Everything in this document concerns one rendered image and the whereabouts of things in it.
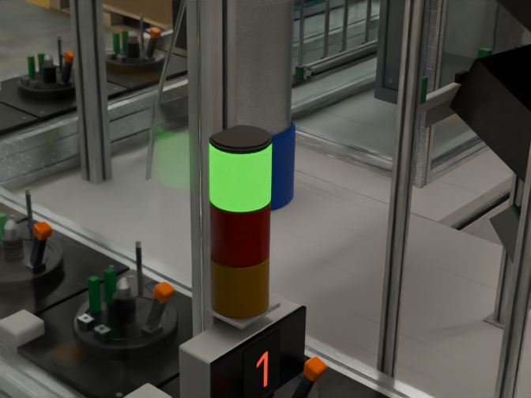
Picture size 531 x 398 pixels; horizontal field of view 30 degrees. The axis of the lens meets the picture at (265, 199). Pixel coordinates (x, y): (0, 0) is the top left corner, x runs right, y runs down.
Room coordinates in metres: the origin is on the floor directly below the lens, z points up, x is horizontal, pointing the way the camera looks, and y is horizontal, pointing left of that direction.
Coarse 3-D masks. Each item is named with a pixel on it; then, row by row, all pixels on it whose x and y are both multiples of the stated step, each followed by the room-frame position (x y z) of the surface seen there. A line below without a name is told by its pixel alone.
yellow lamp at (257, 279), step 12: (216, 264) 0.71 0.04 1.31; (264, 264) 0.71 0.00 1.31; (216, 276) 0.71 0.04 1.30; (228, 276) 0.70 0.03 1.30; (240, 276) 0.70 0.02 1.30; (252, 276) 0.71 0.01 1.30; (264, 276) 0.71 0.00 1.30; (216, 288) 0.71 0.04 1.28; (228, 288) 0.70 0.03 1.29; (240, 288) 0.70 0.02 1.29; (252, 288) 0.71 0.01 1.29; (264, 288) 0.71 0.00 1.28; (216, 300) 0.71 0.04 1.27; (228, 300) 0.70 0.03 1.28; (240, 300) 0.70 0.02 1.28; (252, 300) 0.71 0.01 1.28; (264, 300) 0.71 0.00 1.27; (228, 312) 0.70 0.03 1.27; (240, 312) 0.70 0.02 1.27; (252, 312) 0.71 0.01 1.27
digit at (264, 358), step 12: (276, 336) 0.72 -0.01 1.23; (252, 348) 0.70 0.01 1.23; (264, 348) 0.71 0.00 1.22; (276, 348) 0.72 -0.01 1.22; (252, 360) 0.70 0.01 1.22; (264, 360) 0.71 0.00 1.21; (276, 360) 0.72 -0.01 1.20; (252, 372) 0.70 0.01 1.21; (264, 372) 0.71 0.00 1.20; (276, 372) 0.73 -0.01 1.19; (252, 384) 0.70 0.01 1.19; (264, 384) 0.71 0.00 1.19; (276, 384) 0.73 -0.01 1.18; (252, 396) 0.70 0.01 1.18
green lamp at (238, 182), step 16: (224, 160) 0.71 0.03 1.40; (240, 160) 0.70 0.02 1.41; (256, 160) 0.71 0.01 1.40; (224, 176) 0.71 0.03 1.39; (240, 176) 0.70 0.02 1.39; (256, 176) 0.71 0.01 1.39; (224, 192) 0.71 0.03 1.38; (240, 192) 0.70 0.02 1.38; (256, 192) 0.71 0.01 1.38; (224, 208) 0.71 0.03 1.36; (240, 208) 0.70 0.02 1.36; (256, 208) 0.71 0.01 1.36
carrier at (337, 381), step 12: (336, 372) 1.03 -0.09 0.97; (288, 384) 0.98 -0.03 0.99; (324, 384) 1.01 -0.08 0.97; (336, 384) 1.01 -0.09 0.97; (348, 384) 1.01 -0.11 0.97; (360, 384) 1.01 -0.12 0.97; (276, 396) 0.95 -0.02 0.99; (288, 396) 0.95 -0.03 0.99; (312, 396) 0.95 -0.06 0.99; (324, 396) 0.98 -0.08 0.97; (336, 396) 0.98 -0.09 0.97; (348, 396) 0.98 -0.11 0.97; (360, 396) 0.98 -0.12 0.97; (372, 396) 0.98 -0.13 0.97; (384, 396) 0.98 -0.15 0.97
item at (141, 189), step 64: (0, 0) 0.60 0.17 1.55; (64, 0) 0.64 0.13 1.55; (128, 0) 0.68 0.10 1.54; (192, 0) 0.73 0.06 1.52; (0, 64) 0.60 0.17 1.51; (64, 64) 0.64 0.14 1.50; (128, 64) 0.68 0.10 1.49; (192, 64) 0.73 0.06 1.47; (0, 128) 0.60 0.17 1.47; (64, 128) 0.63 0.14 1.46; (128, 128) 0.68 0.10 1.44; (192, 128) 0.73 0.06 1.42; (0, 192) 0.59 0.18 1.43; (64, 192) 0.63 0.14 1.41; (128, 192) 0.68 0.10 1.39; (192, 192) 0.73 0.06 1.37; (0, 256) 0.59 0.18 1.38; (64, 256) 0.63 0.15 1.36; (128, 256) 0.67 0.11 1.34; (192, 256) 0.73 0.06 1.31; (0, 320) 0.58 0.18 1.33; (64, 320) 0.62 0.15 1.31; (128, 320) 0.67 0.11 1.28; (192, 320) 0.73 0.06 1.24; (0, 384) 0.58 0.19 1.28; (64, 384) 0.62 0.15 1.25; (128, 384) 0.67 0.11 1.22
